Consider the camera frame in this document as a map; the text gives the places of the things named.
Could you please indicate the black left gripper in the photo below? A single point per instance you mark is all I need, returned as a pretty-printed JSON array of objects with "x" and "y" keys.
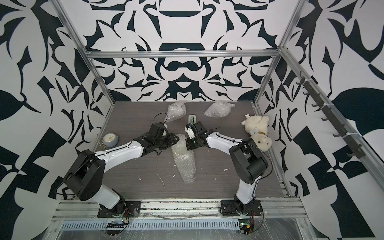
[{"x": 171, "y": 139}]

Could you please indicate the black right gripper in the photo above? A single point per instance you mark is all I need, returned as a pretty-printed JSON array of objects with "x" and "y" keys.
[{"x": 188, "y": 144}]

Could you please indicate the bubble wrap sheet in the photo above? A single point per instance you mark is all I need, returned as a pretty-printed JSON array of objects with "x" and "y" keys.
[
  {"x": 219, "y": 110},
  {"x": 184, "y": 160},
  {"x": 176, "y": 111}
]

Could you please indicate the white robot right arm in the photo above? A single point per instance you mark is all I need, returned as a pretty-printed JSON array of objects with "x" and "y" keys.
[{"x": 249, "y": 162}]

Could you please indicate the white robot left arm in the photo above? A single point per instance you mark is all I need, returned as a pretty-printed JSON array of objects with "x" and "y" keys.
[{"x": 85, "y": 176}]

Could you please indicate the white teddy bear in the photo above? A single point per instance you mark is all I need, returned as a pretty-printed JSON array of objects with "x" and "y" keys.
[{"x": 257, "y": 128}]

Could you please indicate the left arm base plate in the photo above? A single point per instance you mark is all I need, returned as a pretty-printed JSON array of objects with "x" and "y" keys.
[{"x": 127, "y": 209}]

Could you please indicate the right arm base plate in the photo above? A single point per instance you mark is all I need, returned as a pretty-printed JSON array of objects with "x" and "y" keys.
[{"x": 237, "y": 208}]

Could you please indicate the black wall hook rail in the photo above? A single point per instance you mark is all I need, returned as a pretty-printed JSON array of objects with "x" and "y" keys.
[{"x": 333, "y": 115}]

